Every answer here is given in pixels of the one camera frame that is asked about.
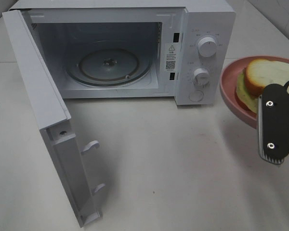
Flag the round door release button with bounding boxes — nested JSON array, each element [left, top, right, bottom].
[[189, 90, 204, 102]]

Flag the white timer knob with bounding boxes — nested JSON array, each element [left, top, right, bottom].
[[193, 68, 210, 86]]

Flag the pink round plate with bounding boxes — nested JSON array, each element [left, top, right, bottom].
[[220, 56, 289, 128]]

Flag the white microwave door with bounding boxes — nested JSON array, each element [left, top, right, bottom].
[[2, 10, 105, 227]]

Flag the sandwich with lettuce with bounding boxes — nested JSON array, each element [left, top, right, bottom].
[[236, 59, 289, 113]]

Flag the white microwave oven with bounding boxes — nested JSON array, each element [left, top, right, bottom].
[[3, 0, 236, 105]]

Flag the white upper microwave knob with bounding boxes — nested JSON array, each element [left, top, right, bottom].
[[197, 35, 217, 58]]

